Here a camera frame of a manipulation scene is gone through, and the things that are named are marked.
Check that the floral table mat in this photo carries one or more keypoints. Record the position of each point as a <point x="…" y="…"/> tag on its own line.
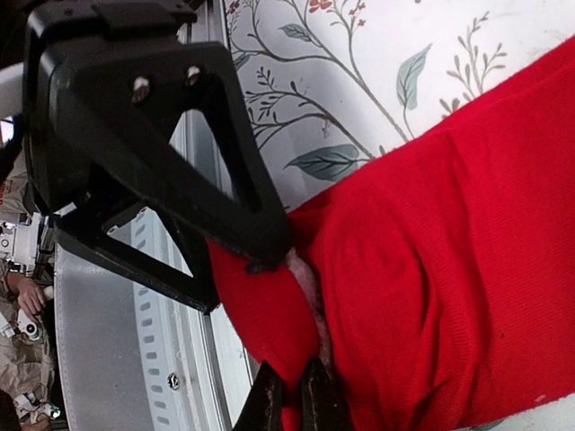
<point x="332" y="85"/>

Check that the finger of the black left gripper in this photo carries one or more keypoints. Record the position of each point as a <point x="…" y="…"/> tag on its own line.
<point x="99" y="117"/>
<point x="84" y="233"/>

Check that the red sock pair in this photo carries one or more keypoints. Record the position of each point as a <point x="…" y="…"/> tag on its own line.
<point x="446" y="267"/>

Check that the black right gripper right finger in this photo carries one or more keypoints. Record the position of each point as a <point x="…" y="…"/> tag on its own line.
<point x="322" y="406"/>

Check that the metal front rail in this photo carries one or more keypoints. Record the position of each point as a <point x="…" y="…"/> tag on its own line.
<point x="133" y="359"/>

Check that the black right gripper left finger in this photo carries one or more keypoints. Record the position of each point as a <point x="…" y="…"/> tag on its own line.
<point x="262" y="409"/>

